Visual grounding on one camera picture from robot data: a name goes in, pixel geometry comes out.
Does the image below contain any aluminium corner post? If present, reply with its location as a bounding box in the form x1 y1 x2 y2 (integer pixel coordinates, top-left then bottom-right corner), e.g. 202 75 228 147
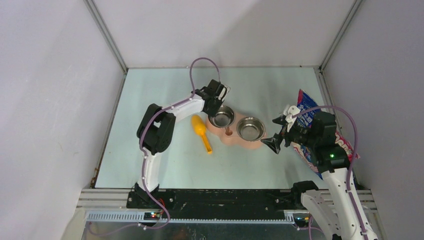
82 0 129 74
319 0 364 72

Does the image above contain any yellow plastic food scoop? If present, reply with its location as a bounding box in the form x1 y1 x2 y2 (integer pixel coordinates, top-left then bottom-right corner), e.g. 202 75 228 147
191 114 213 154

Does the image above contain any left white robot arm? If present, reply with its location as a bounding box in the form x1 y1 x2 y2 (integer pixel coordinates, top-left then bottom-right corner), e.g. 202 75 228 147
136 79 231 208

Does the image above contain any grey slotted cable duct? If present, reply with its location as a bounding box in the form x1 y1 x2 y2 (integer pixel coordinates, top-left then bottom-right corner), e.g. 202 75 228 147
85 211 296 225

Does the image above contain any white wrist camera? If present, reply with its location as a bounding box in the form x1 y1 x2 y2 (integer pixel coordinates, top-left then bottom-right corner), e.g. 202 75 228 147
282 105 301 132
217 84 231 102

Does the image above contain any pink double pet feeder base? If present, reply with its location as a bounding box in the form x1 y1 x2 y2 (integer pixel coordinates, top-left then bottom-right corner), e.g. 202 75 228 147
206 112 267 150

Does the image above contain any aluminium corner post left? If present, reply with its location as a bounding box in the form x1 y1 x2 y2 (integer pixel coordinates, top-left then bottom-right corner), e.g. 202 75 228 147
82 0 129 74

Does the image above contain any steel bowl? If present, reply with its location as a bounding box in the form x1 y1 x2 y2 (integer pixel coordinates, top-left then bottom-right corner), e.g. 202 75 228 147
236 116 266 142
208 105 235 128

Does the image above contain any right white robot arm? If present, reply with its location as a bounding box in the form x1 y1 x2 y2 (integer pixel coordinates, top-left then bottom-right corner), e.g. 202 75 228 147
261 111 379 240

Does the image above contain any colourful cat food bag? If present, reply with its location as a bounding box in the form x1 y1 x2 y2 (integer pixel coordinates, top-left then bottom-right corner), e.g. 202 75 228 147
291 89 354 179

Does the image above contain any right steel bowl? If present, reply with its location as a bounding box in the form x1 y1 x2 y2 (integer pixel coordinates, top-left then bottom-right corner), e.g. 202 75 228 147
236 116 266 142

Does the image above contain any left steel bowl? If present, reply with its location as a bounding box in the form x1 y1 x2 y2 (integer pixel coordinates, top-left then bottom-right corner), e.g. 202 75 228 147
208 105 235 128

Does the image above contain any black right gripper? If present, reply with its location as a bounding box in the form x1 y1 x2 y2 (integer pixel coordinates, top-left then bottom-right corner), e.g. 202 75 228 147
260 115 318 154

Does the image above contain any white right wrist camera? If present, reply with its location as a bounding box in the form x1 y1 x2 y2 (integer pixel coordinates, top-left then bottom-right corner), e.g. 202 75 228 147
282 105 301 132

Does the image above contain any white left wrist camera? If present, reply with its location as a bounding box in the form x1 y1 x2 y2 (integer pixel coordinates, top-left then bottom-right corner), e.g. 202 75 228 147
217 84 231 102

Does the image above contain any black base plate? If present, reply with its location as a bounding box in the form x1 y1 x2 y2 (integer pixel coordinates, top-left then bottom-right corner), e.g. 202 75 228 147
126 188 305 221

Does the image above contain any aluminium corner post right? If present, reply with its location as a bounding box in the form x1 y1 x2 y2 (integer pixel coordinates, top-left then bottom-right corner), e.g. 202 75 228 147
319 0 364 72

